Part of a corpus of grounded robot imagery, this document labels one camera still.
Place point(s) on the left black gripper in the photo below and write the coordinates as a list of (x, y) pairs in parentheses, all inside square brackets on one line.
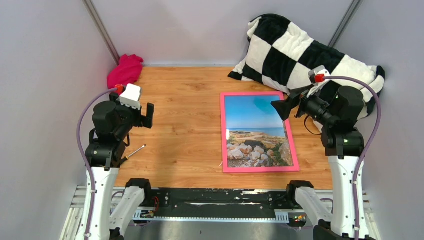
[(142, 120)]

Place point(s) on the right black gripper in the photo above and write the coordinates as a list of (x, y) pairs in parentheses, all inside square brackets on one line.
[(283, 107)]

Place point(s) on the pink picture frame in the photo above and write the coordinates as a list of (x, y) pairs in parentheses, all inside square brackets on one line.
[(222, 132)]

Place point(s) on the yellow black screwdriver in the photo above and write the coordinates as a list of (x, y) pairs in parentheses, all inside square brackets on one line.
[(134, 153)]

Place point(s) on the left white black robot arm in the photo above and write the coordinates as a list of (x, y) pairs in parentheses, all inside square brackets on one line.
[(103, 157)]

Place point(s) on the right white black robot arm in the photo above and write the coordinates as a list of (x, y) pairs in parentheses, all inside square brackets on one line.
[(345, 148)]

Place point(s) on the beach landscape photo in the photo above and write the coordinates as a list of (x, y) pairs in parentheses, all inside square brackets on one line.
[(256, 132)]

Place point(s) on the magenta cloth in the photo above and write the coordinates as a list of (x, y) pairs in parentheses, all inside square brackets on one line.
[(128, 71)]

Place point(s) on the black white checkered pillow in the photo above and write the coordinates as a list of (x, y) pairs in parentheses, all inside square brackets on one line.
[(280, 55)]

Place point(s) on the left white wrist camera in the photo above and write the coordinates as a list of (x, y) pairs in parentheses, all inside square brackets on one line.
[(131, 96)]

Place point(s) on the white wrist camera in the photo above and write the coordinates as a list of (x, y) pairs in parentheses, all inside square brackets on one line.
[(131, 96), (317, 78)]

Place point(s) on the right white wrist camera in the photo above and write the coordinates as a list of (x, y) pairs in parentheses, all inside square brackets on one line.
[(317, 78)]

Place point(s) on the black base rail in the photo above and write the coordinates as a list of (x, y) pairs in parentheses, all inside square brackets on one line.
[(220, 205)]

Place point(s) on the right aluminium corner post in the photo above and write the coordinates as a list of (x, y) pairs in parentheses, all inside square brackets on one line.
[(343, 24)]

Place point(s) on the aluminium corner post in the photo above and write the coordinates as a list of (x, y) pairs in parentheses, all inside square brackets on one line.
[(92, 11), (343, 24)]

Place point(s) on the left aluminium corner post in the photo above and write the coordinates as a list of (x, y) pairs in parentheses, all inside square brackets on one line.
[(92, 11)]

